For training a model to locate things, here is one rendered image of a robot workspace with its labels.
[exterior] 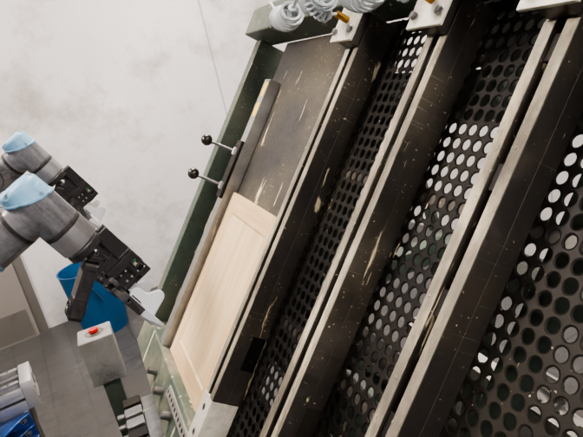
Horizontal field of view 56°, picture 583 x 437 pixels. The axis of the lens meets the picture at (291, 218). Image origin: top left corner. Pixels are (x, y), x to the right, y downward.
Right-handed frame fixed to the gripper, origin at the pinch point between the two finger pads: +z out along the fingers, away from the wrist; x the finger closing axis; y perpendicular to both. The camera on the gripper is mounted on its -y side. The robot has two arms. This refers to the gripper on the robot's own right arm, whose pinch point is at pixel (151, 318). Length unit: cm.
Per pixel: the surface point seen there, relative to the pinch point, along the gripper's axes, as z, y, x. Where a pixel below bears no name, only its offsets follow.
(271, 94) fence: 4, 72, 63
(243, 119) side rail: 11, 67, 87
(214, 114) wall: 71, 130, 357
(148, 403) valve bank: 51, -27, 66
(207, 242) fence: 26, 24, 66
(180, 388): 40, -13, 39
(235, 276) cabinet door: 25.9, 20.1, 35.7
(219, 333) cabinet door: 32.4, 5.6, 32.0
